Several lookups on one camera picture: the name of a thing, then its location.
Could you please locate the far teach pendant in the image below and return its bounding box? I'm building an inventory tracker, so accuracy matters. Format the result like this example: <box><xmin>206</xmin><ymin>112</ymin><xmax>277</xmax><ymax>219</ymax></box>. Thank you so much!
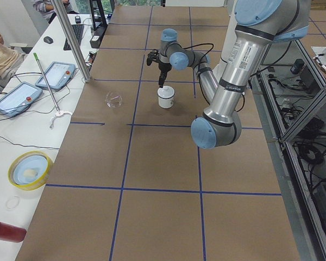
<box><xmin>44</xmin><ymin>61</ymin><xmax>76</xmax><ymax>91</ymax></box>

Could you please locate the aluminium frame post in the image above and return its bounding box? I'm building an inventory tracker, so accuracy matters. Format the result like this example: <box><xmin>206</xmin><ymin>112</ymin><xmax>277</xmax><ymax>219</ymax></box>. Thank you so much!
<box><xmin>51</xmin><ymin>0</ymin><xmax>90</xmax><ymax>83</ymax></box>

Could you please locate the metal grabber stick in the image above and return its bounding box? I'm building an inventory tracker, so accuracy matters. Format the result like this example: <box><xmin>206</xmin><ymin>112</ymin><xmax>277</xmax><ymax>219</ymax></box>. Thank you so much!
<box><xmin>33</xmin><ymin>52</ymin><xmax>72</xmax><ymax>129</ymax></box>

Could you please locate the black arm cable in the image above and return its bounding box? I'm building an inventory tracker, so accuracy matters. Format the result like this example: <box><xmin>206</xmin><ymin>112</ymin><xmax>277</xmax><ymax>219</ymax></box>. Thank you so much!
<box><xmin>181</xmin><ymin>42</ymin><xmax>215</xmax><ymax>79</ymax></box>

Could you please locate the teach pendant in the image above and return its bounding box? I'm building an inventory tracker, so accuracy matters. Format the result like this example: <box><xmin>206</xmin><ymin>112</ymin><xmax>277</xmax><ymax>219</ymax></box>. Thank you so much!
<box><xmin>44</xmin><ymin>61</ymin><xmax>76</xmax><ymax>91</ymax></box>
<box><xmin>0</xmin><ymin>82</ymin><xmax>42</xmax><ymax>117</ymax></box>

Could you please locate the white enamel cup blue rim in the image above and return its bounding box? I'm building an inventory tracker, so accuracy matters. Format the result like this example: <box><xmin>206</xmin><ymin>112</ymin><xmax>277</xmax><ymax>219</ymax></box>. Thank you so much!
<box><xmin>158</xmin><ymin>95</ymin><xmax>174</xmax><ymax>109</ymax></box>

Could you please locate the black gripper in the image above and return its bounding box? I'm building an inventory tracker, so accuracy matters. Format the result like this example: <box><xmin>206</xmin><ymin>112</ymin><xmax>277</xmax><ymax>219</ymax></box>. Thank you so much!
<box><xmin>158</xmin><ymin>61</ymin><xmax>171</xmax><ymax>88</ymax></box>

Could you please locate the light blue dish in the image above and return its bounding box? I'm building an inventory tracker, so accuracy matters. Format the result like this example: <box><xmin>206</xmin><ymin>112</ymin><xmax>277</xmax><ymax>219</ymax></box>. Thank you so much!
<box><xmin>13</xmin><ymin>155</ymin><xmax>48</xmax><ymax>185</ymax></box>

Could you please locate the black keyboard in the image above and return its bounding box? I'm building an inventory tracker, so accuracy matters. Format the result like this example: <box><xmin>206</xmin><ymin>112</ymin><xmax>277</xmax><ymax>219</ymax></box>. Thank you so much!
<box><xmin>62</xmin><ymin>23</ymin><xmax>85</xmax><ymax>51</ymax></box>

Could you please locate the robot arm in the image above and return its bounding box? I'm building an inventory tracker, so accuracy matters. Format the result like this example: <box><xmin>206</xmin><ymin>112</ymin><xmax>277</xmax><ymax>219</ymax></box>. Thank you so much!
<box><xmin>158</xmin><ymin>1</ymin><xmax>311</xmax><ymax>149</ymax></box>

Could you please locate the seated person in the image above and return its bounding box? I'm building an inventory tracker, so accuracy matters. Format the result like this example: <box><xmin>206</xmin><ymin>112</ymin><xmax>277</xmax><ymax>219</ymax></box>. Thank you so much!
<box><xmin>0</xmin><ymin>34</ymin><xmax>26</xmax><ymax>80</ymax></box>

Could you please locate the yellow tape roll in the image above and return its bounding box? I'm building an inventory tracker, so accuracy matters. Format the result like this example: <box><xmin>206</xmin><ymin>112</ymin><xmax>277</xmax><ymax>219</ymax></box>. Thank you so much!
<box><xmin>8</xmin><ymin>151</ymin><xmax>53</xmax><ymax>191</ymax></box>

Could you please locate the clear glass funnel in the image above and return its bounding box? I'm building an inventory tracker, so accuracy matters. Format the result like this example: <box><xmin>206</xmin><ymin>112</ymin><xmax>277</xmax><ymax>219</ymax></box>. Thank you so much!
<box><xmin>105</xmin><ymin>91</ymin><xmax>123</xmax><ymax>108</ymax></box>

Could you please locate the red bottle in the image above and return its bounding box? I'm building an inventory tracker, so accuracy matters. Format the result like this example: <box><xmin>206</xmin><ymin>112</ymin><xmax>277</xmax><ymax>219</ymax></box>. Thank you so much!
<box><xmin>0</xmin><ymin>222</ymin><xmax>27</xmax><ymax>243</ymax></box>

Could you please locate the near teach pendant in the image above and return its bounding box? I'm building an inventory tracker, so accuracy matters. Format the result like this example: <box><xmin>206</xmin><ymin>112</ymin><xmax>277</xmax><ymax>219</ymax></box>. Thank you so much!
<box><xmin>0</xmin><ymin>82</ymin><xmax>42</xmax><ymax>117</ymax></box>

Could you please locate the white cup lid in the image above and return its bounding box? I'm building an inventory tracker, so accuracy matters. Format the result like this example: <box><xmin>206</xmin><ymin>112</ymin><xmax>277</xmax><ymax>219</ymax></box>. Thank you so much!
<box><xmin>157</xmin><ymin>85</ymin><xmax>175</xmax><ymax>99</ymax></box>

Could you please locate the black computer mouse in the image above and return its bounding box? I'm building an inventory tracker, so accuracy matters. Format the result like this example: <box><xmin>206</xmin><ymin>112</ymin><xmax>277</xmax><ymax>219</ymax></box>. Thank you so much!
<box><xmin>43</xmin><ymin>36</ymin><xmax>53</xmax><ymax>44</ymax></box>

